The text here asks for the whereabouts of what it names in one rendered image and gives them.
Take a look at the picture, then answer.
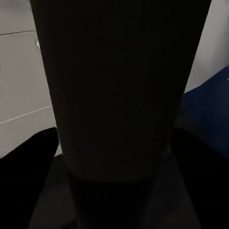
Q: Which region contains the monitor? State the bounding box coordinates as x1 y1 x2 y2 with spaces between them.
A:
0 0 229 229

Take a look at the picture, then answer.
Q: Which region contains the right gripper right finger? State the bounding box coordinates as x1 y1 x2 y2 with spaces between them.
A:
169 126 229 229

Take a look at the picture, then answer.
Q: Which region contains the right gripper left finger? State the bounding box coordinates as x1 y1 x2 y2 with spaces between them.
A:
0 127 59 229

